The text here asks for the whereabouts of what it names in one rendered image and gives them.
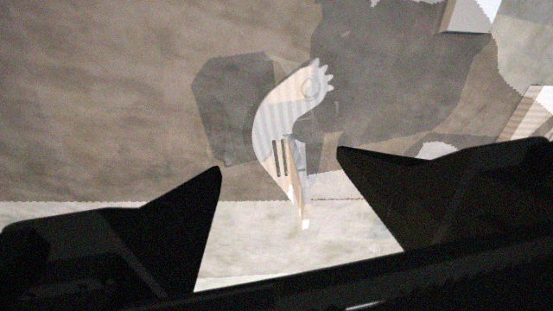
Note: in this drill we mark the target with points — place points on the white flat rectangular plate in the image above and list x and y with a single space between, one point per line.
469 17

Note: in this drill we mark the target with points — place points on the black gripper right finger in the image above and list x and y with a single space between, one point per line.
417 198

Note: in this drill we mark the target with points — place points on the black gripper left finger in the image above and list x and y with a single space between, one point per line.
163 241

